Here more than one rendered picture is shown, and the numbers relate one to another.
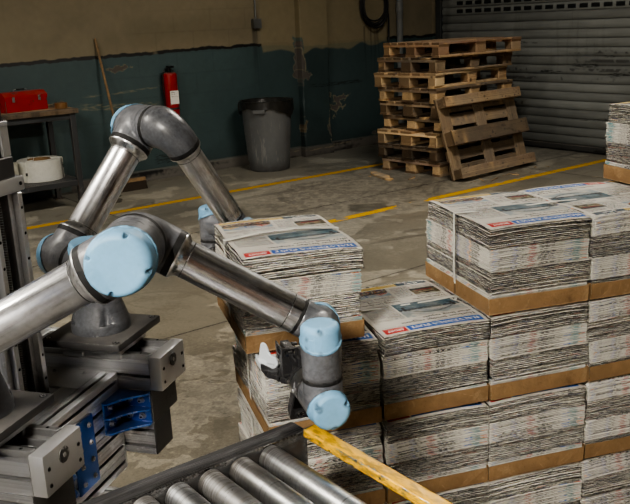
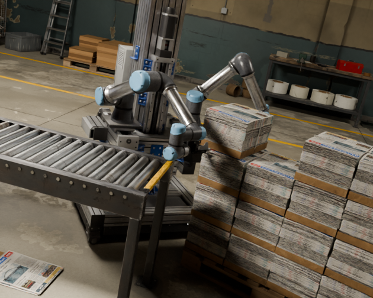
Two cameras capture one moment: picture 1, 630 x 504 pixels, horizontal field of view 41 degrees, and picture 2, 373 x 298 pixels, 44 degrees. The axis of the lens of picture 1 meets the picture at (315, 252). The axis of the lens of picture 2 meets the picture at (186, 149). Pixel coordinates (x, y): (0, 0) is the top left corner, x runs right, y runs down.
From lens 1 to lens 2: 172 cm
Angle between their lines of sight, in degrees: 44
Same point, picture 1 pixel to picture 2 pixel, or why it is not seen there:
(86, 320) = not seen: hidden behind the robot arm
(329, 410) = (167, 152)
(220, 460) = (140, 154)
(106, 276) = (132, 83)
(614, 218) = (370, 164)
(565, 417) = (318, 247)
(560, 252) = (337, 167)
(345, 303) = (237, 142)
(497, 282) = (302, 166)
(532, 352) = (310, 207)
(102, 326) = not seen: hidden behind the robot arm
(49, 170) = (347, 103)
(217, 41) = not seen: outside the picture
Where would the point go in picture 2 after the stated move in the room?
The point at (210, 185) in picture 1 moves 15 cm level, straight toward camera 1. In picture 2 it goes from (252, 91) to (239, 92)
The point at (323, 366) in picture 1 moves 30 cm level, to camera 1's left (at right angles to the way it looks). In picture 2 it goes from (171, 138) to (138, 120)
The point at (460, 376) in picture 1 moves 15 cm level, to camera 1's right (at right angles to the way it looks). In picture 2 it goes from (274, 198) to (295, 210)
